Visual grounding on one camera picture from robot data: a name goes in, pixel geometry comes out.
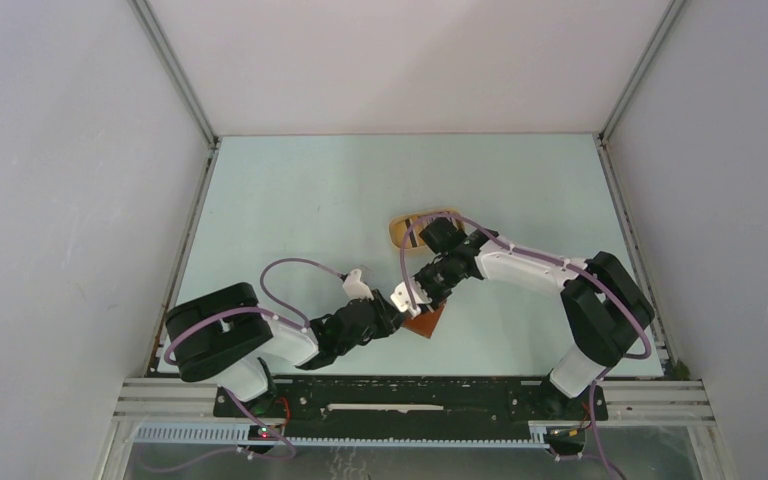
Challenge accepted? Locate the brown leather card holder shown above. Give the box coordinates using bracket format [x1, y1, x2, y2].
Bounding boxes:
[402, 302, 446, 339]

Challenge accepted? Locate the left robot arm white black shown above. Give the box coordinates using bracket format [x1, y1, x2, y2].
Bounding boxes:
[163, 276, 406, 417]

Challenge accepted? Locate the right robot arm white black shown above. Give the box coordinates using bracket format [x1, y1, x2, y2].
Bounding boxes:
[390, 213, 655, 418]

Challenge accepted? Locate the beige oval card tray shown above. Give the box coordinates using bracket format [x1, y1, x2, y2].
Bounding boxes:
[387, 209, 461, 254]

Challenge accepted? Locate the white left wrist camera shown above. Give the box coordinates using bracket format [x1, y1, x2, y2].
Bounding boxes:
[342, 268, 374, 300]

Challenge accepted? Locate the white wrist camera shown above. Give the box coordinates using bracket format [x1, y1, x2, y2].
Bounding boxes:
[342, 268, 374, 300]
[390, 279, 432, 319]

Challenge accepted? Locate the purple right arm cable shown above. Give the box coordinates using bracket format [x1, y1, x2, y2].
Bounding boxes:
[398, 212, 654, 480]

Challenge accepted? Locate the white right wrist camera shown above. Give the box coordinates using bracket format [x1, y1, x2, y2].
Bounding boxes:
[390, 279, 432, 319]

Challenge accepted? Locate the white toothed cable duct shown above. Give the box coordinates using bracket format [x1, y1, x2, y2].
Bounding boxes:
[132, 422, 548, 449]

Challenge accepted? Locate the aluminium frame rail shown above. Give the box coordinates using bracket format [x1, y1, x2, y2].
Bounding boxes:
[113, 378, 716, 427]

